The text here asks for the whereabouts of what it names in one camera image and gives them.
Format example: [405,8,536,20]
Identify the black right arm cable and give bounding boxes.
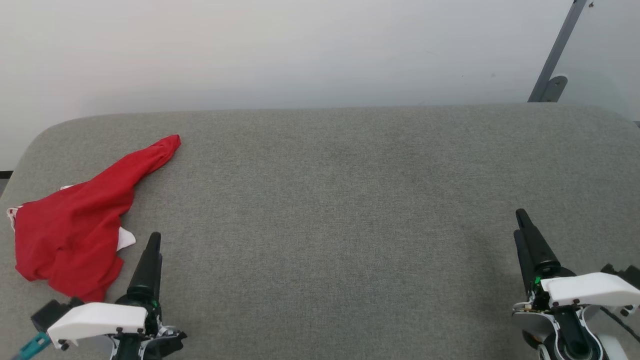
[600,306,640,346]

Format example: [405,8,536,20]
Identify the teal left cable connector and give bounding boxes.
[11,332,52,360]

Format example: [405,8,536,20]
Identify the grey fabric sofa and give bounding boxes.
[0,102,640,360]

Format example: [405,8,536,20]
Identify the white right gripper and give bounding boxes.
[512,208,640,321]

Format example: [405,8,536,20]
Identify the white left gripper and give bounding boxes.
[47,232,188,360]

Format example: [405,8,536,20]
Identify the grey metal pole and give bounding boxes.
[527,0,588,103]

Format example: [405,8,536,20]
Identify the grey metal pole bracket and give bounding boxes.
[540,75,569,103]

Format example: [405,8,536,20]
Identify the red shirt with white trim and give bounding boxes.
[6,134,182,303]

